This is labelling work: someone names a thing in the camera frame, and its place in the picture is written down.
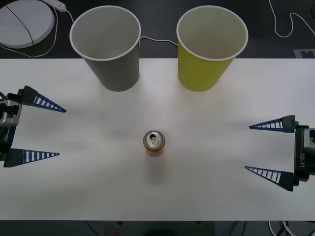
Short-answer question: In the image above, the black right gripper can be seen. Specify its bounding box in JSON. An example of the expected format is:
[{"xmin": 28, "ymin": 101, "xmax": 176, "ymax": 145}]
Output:
[{"xmin": 244, "ymin": 115, "xmax": 315, "ymax": 192}]

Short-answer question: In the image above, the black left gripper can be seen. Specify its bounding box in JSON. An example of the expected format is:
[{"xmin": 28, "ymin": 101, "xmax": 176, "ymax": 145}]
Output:
[{"xmin": 0, "ymin": 85, "xmax": 67, "ymax": 169}]

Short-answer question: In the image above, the round white disc base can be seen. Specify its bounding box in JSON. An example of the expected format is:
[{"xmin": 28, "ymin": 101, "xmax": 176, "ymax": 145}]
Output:
[{"xmin": 0, "ymin": 0, "xmax": 56, "ymax": 49}]

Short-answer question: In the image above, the grey marker plate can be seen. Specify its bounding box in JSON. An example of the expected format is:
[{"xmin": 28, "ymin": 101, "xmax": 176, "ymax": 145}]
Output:
[{"xmin": 293, "ymin": 49, "xmax": 315, "ymax": 59}]

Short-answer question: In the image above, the grey plastic waste bin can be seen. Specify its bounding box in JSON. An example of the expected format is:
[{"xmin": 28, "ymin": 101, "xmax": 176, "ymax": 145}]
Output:
[{"xmin": 69, "ymin": 5, "xmax": 142, "ymax": 92}]

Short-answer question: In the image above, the yellow-green plastic waste bin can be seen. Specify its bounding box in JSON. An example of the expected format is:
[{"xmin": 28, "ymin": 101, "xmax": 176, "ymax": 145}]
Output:
[{"xmin": 176, "ymin": 5, "xmax": 249, "ymax": 92}]

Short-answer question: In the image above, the white power strip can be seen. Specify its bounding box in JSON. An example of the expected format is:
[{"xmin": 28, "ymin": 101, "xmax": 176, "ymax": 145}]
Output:
[{"xmin": 40, "ymin": 0, "xmax": 67, "ymax": 12}]

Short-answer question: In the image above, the orange drink can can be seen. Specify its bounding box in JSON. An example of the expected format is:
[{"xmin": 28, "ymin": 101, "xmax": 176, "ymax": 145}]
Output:
[{"xmin": 143, "ymin": 130, "xmax": 166, "ymax": 158}]

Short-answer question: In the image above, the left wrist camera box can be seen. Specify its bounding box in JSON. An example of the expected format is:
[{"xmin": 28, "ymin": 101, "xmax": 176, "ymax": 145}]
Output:
[{"xmin": 0, "ymin": 99, "xmax": 20, "ymax": 127}]

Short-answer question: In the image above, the white floor cable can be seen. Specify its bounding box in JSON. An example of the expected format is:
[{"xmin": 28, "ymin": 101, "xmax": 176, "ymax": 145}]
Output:
[{"xmin": 267, "ymin": 220, "xmax": 297, "ymax": 236}]

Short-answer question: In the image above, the thin black cable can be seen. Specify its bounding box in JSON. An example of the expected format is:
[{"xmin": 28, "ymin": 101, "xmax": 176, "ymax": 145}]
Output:
[{"xmin": 5, "ymin": 4, "xmax": 34, "ymax": 58}]

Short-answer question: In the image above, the looped white cable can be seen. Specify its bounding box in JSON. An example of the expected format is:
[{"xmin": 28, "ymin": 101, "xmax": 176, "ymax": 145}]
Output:
[{"xmin": 269, "ymin": 0, "xmax": 315, "ymax": 38}]

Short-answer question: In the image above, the white power strip cable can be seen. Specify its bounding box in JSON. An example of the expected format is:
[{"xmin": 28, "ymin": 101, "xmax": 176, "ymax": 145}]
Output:
[{"xmin": 64, "ymin": 8, "xmax": 179, "ymax": 46}]

